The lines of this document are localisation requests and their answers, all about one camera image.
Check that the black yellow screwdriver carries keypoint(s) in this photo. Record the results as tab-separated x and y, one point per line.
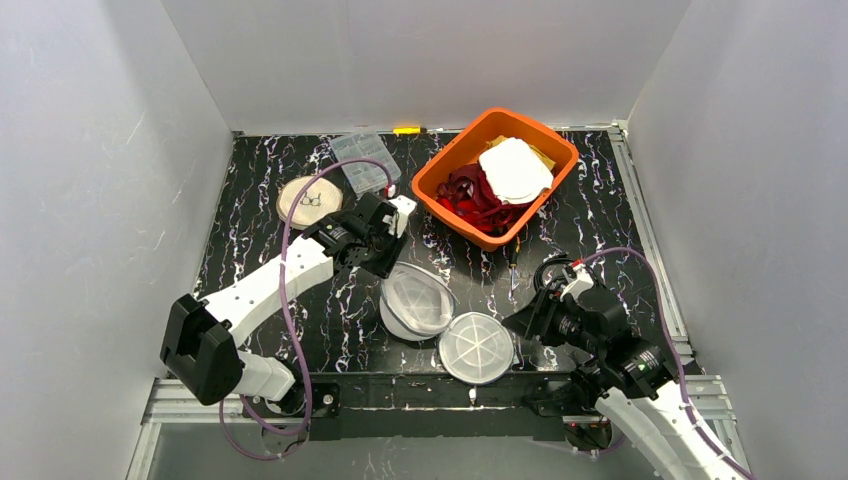
514	248

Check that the yellow bra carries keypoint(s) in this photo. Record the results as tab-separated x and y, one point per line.
546	160

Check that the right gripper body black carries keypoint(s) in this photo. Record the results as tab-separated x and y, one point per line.
536	320

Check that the grey-trim mesh laundry bag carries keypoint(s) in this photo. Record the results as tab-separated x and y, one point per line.
416	305

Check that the orange plastic bin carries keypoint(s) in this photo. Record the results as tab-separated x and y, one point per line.
466	148

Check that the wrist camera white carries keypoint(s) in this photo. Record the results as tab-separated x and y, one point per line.
579	279
404	208

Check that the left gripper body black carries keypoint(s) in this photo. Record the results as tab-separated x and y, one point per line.
383	249

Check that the clear plastic compartment box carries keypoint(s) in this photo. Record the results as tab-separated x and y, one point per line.
364	177

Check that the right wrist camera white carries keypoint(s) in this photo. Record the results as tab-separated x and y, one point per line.
579	279

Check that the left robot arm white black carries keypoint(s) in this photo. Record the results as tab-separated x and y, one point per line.
203	338

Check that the yellow marker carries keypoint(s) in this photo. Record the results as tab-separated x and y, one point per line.
408	130

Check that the plain white bra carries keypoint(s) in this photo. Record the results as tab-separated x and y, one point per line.
515	172

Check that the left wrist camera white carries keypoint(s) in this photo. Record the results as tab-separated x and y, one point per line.
404	208

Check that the red bra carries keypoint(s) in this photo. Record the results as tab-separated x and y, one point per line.
488	219

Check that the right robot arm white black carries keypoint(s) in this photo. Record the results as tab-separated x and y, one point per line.
628	380

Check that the dark maroon bra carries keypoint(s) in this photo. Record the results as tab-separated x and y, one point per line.
466	190

